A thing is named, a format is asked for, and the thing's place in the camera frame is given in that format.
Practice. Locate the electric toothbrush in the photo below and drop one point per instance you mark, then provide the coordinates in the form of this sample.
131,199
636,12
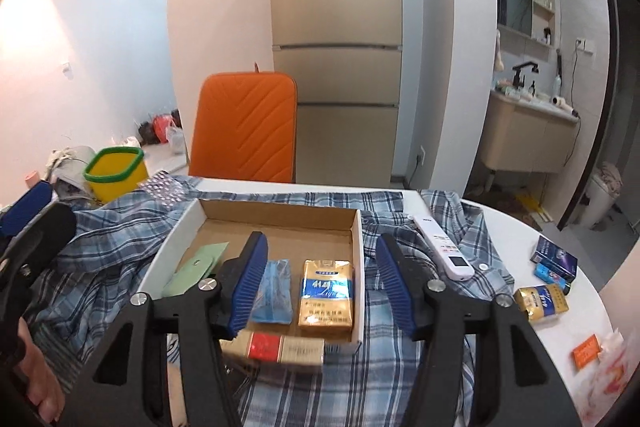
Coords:
558,69

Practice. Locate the dark blue box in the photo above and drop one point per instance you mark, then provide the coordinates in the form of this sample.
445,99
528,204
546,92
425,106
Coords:
555,254

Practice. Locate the orange packet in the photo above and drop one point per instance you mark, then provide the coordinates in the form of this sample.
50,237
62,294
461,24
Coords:
587,351

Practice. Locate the white trash can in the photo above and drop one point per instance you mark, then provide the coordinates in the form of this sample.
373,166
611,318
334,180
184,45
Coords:
600,202

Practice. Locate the yellow bin green rim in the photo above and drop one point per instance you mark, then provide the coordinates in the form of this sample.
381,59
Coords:
115,177

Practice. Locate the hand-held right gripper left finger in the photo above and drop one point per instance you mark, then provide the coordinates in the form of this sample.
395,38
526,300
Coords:
247,287

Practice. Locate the blue plaid shirt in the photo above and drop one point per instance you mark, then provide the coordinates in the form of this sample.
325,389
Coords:
325,397

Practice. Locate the person's left hand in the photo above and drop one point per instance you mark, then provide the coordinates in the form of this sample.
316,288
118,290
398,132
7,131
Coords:
42,372

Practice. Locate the black faucet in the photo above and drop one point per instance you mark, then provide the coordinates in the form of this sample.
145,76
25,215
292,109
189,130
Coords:
520,74

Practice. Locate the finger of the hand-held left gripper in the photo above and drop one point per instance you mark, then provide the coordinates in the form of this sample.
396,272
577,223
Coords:
45,227
25,207

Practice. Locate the shallow cardboard box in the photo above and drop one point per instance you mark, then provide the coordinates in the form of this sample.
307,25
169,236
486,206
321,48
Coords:
280,222

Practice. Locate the pink cup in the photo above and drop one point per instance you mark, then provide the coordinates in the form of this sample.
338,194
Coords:
31,179

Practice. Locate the green snap pouch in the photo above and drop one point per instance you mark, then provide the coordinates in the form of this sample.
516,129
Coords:
195,267

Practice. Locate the small blue packet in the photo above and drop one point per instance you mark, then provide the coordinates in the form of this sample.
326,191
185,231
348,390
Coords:
550,277

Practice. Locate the gold blue cigarette pack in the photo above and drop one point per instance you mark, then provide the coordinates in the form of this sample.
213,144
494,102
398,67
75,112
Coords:
325,297
542,302

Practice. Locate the beige vanity cabinet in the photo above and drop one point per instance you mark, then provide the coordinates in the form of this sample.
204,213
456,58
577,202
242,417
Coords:
525,137

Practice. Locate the white wall switch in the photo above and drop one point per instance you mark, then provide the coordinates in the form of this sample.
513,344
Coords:
67,69

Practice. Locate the beige cloth pile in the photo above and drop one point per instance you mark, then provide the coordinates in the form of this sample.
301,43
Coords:
65,167

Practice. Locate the white remote control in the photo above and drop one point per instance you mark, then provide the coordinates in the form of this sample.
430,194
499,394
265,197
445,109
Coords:
445,247

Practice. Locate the orange chair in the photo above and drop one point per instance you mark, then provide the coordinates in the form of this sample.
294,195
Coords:
240,127

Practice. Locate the white pink plastic bag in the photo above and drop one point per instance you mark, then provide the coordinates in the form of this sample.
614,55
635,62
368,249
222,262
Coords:
612,372

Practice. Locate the white hair dryer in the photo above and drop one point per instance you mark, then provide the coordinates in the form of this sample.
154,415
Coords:
562,103

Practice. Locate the beige refrigerator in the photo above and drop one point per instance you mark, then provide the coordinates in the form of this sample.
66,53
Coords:
335,7

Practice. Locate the bathroom niche shelf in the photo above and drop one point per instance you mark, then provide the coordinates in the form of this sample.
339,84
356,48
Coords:
543,7

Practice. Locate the silver blister pack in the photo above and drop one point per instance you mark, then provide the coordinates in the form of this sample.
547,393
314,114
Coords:
162,188

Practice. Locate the red plastic bag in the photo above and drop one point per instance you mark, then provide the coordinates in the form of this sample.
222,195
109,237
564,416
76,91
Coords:
161,127

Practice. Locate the bathroom wall outlet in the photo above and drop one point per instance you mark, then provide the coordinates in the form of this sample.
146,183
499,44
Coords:
582,44

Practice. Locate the dark door frame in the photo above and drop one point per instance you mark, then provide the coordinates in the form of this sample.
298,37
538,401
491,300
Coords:
615,57

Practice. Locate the blue tissue pack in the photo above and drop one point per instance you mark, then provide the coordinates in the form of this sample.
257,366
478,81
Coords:
274,292

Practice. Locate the black bag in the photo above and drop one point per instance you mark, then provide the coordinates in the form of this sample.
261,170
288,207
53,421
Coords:
145,133

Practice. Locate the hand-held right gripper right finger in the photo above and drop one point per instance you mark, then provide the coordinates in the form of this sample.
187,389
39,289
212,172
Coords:
397,287

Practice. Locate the gold red cigarette pack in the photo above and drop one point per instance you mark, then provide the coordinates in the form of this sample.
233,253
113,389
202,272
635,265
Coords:
280,348

